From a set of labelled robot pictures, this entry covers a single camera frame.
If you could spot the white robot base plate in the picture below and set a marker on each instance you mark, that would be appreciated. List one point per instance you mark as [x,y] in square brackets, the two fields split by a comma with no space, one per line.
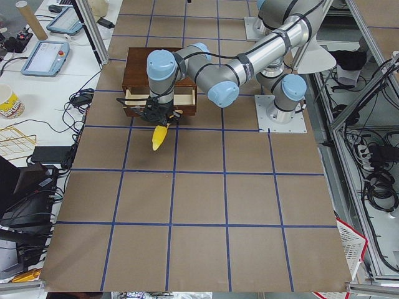
[271,120]

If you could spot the teach pendant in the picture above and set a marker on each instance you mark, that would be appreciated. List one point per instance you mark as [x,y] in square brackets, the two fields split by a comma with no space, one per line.
[66,22]
[46,59]

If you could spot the cardboard tube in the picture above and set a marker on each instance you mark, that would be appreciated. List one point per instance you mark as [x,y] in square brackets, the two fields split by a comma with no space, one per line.
[31,20]

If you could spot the white lamp shade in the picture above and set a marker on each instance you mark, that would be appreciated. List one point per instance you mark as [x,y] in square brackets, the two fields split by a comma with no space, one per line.
[310,58]

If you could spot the aluminium frame post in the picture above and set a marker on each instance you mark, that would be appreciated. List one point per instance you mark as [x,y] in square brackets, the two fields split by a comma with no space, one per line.
[89,25]

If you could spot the aluminium frame rail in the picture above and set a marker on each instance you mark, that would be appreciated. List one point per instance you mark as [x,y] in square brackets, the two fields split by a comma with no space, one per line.
[378,23]

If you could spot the near teach pendant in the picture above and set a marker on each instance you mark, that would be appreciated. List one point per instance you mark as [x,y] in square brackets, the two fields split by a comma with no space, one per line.
[46,59]

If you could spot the black power adapter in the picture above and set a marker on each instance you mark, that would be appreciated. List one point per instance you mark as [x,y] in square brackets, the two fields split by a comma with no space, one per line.
[82,97]

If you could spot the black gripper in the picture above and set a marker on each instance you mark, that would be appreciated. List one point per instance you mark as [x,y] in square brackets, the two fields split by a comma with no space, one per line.
[166,109]

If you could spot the dark brown wooden cabinet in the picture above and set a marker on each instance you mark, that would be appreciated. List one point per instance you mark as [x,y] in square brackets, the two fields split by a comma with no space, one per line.
[154,68]

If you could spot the far teach pendant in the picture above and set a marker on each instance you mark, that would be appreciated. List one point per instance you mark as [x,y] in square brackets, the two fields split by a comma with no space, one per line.
[66,22]

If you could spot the yellow corn cob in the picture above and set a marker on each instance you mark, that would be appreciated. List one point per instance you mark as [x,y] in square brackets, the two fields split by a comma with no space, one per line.
[159,135]

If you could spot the gold wire rack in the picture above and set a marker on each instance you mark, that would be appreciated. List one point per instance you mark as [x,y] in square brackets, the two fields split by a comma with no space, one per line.
[15,144]

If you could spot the black computer equipment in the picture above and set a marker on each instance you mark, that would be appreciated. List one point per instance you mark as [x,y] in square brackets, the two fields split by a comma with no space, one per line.
[27,196]

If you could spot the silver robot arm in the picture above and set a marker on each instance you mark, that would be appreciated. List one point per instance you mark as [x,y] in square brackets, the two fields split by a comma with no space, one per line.
[291,24]

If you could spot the light wood drawer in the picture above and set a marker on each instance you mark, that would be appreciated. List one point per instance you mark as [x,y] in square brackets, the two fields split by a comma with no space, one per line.
[184,98]

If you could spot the white plastic basket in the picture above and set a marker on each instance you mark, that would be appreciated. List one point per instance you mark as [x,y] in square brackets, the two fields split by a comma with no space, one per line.
[354,244]

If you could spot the popcorn paper bucket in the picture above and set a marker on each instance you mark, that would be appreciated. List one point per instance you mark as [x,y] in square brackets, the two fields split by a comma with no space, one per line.
[11,106]

